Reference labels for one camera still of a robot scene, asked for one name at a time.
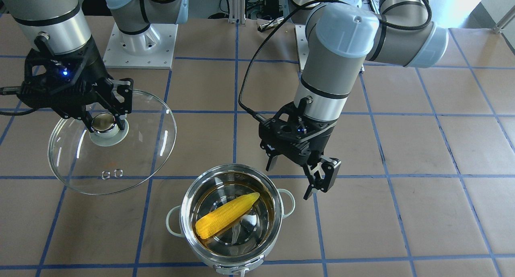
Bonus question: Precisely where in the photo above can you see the glass pot lid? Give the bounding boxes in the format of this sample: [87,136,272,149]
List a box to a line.
[47,89,177,196]

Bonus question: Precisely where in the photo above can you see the yellow corn cob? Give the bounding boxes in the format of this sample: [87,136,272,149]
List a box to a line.
[195,192,260,239]

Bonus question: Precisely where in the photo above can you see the white steel cooking pot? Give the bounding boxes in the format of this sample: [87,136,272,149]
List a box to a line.
[165,163,296,277]

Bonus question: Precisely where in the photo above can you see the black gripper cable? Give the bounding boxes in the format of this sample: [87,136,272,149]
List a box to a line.
[237,0,433,122]

